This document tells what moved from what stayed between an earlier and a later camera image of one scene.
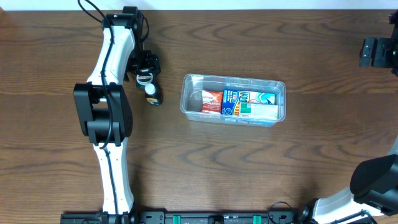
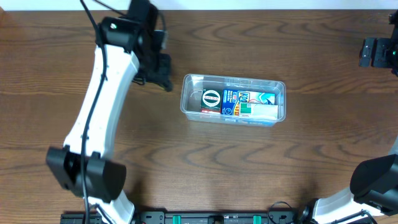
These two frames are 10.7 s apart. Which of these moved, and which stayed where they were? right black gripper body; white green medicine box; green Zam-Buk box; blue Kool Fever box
Moved: green Zam-Buk box
Stayed: white green medicine box; right black gripper body; blue Kool Fever box
